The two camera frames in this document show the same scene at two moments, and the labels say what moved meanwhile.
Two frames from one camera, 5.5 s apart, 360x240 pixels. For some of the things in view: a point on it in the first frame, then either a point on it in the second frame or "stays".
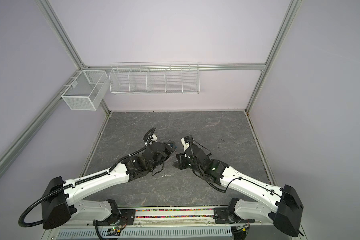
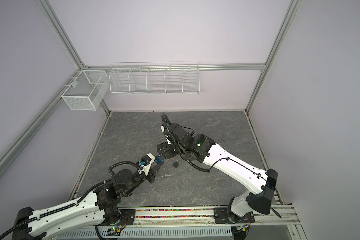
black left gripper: [168, 149] → [151, 175]
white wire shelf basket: [180, 78] stays
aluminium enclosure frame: [78, 69] stays
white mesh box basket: [86, 90] stays
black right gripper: [182, 159] → [165, 148]
